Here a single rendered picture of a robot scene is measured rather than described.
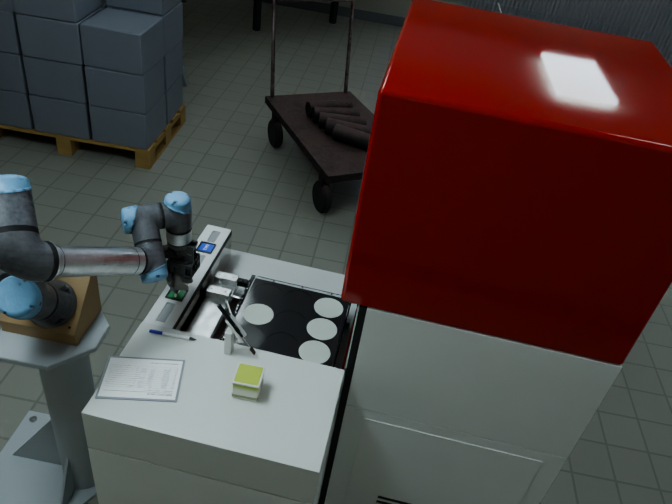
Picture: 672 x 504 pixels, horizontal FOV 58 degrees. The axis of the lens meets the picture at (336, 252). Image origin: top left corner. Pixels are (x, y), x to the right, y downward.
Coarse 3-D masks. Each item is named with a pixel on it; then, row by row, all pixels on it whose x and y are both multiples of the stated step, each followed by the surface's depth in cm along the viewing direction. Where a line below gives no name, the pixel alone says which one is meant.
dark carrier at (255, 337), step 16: (256, 288) 212; (272, 288) 213; (288, 288) 214; (272, 304) 206; (288, 304) 207; (304, 304) 208; (240, 320) 198; (272, 320) 200; (288, 320) 201; (304, 320) 202; (336, 320) 204; (256, 336) 193; (272, 336) 194; (288, 336) 195; (304, 336) 196; (336, 336) 198; (272, 352) 189; (288, 352) 190
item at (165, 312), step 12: (216, 228) 226; (204, 240) 219; (216, 240) 220; (216, 252) 215; (204, 264) 209; (168, 288) 197; (192, 288) 198; (168, 300) 192; (156, 312) 188; (168, 312) 189; (180, 312) 189; (156, 324) 184; (168, 324) 184
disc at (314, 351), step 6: (306, 342) 194; (312, 342) 194; (318, 342) 195; (300, 348) 192; (306, 348) 192; (312, 348) 192; (318, 348) 193; (324, 348) 193; (300, 354) 190; (306, 354) 190; (312, 354) 190; (318, 354) 191; (324, 354) 191; (306, 360) 188; (312, 360) 188; (318, 360) 189; (324, 360) 189
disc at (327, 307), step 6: (318, 300) 211; (324, 300) 211; (330, 300) 212; (336, 300) 212; (318, 306) 208; (324, 306) 209; (330, 306) 209; (336, 306) 210; (342, 306) 210; (318, 312) 206; (324, 312) 206; (330, 312) 207; (336, 312) 207
